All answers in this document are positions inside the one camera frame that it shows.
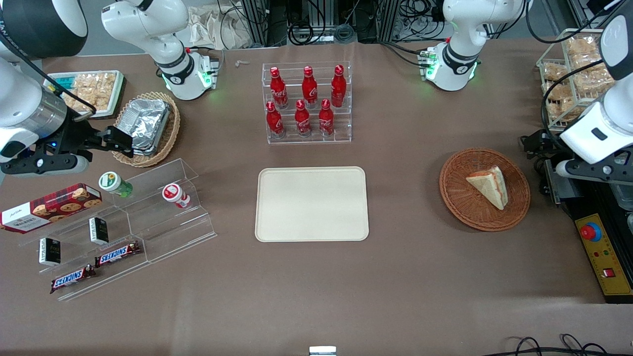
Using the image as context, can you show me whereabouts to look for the black floor cable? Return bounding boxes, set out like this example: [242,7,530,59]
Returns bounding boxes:
[495,334,615,356]

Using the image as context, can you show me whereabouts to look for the clear acrylic bottle rack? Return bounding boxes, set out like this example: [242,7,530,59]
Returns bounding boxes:
[262,61,353,145]

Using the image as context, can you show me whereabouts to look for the aluminium foil container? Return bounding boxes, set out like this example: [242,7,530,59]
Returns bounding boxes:
[116,98,172,152]

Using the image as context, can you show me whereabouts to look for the red plaid cookie box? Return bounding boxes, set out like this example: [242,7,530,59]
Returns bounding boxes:
[0,183,103,234]

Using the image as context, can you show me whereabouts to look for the clear acrylic stepped shelf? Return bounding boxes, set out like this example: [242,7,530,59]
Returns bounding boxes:
[19,158,218,302]

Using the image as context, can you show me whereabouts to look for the white wire rack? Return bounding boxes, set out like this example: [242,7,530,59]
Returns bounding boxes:
[536,28,620,132]

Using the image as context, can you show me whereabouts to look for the green capped small bottle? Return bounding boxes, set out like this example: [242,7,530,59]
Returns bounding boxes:
[98,171,133,198]

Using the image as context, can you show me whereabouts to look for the clear pack fried snacks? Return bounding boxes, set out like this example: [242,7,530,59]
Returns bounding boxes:
[60,91,110,113]
[73,73,117,99]

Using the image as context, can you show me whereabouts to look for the oval light wicker basket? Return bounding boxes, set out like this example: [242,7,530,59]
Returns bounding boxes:
[111,91,181,168]

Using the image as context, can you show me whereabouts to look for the large bagged fried snacks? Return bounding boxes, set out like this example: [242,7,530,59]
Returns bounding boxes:
[565,36,615,95]

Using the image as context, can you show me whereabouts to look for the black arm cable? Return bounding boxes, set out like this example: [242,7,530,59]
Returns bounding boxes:
[0,44,97,118]
[541,58,605,149]

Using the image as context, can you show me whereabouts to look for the red cola bottle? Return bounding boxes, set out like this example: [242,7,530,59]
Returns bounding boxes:
[318,98,335,136]
[302,65,318,108]
[330,64,347,108]
[270,67,289,109]
[266,101,285,139]
[295,99,312,137]

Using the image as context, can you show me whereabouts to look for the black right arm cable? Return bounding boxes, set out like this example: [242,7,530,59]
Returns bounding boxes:
[0,44,97,118]

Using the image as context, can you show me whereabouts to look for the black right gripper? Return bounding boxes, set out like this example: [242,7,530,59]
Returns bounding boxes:
[48,120,135,159]

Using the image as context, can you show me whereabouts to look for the right wrist camera mount bar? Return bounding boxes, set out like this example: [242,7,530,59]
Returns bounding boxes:
[0,154,90,177]

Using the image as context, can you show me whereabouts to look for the small black white box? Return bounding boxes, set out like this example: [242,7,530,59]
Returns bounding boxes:
[39,238,61,267]
[89,217,109,245]

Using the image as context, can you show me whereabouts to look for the red capped small bottle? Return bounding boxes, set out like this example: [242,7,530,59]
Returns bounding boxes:
[162,183,192,210]

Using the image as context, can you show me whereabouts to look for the cream rectangular plastic tray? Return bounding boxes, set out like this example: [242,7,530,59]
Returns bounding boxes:
[255,167,370,243]

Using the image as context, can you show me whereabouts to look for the coiled black cable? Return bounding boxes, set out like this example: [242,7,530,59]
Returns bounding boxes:
[289,22,313,46]

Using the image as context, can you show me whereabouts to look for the crumpled beige paper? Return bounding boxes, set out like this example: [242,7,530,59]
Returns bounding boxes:
[187,4,254,50]

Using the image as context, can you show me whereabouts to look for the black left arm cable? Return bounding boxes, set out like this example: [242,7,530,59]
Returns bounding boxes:
[541,58,605,149]

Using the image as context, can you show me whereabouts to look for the round brown wicker basket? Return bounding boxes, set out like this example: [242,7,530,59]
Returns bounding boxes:
[439,148,531,232]

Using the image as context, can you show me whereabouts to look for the snickers chocolate bar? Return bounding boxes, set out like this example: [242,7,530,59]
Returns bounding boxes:
[49,264,97,295]
[94,241,142,268]

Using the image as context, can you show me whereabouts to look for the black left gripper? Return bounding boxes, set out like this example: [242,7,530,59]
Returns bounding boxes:
[520,131,565,161]

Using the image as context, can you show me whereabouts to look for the wrist camera mount bar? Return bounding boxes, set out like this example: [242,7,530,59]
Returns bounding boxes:
[555,157,633,182]
[0,154,90,177]

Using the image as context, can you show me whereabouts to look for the white snack tray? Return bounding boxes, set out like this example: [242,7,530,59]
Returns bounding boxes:
[44,70,126,120]

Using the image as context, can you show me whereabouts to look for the aluminium frame post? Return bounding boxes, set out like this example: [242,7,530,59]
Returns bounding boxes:
[241,0,288,48]

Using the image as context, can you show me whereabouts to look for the triangular sandwich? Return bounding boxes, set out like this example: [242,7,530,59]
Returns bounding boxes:
[466,166,509,211]

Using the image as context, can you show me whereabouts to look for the black machine with yellow panel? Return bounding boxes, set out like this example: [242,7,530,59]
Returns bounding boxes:
[537,157,633,304]

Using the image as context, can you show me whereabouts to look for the small bagged fried snacks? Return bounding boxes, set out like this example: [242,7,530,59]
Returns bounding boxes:
[542,61,569,83]

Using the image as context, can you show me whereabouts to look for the left wrist camera mount bar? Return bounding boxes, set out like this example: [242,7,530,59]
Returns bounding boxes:
[555,157,633,182]

